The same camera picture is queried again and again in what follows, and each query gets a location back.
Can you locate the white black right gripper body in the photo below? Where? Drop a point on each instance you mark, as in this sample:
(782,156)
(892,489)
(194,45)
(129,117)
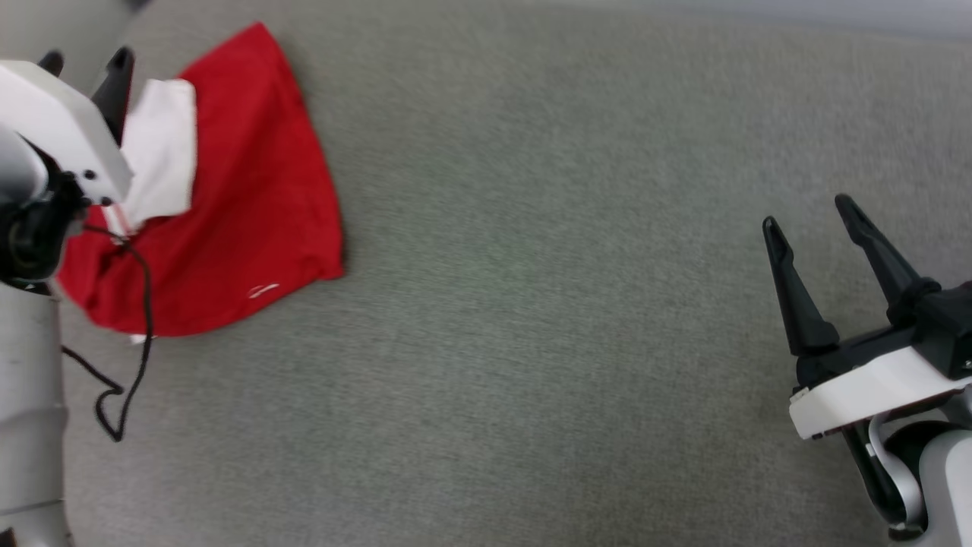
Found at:
(873,387)

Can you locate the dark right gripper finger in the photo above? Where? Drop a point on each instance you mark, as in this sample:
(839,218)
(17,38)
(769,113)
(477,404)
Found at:
(881,258)
(797,304)

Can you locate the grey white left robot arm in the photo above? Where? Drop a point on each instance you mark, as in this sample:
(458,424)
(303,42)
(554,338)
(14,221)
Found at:
(26,395)

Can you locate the grey fabric sofa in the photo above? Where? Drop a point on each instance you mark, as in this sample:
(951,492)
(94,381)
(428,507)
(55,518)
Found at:
(531,304)

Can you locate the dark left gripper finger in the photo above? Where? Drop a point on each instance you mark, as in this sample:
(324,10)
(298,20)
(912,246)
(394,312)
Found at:
(50,62)
(115,87)

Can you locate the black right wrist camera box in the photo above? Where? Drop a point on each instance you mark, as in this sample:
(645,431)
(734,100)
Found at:
(949,330)

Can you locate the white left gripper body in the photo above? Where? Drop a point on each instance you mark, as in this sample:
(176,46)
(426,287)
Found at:
(53,121)

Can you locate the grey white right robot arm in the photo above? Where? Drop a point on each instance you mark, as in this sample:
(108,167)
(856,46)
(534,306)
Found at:
(945,475)

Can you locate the red and white jersey garment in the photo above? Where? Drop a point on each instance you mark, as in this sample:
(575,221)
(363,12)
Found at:
(250,190)

